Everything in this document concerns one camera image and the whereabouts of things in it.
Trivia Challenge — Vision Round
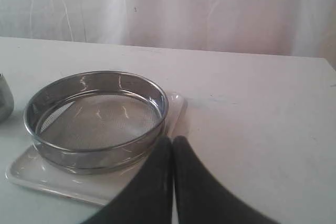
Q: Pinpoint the white backdrop curtain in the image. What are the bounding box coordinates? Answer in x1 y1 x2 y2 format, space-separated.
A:
1 0 335 61

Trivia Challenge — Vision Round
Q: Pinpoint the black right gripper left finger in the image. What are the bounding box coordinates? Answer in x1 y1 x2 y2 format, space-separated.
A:
88 137 173 223

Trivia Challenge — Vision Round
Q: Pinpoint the round steel mesh sieve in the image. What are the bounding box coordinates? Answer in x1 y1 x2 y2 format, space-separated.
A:
24 71 170 174

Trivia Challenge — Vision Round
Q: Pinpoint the small stainless steel cup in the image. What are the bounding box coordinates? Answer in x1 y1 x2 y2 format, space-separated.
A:
0 73 14 123

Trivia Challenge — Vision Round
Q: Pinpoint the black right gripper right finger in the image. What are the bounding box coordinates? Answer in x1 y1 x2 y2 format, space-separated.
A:
172 136 276 223

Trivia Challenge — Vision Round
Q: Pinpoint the white square plastic tray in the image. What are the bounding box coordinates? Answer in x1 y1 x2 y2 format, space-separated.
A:
6 93 186 205

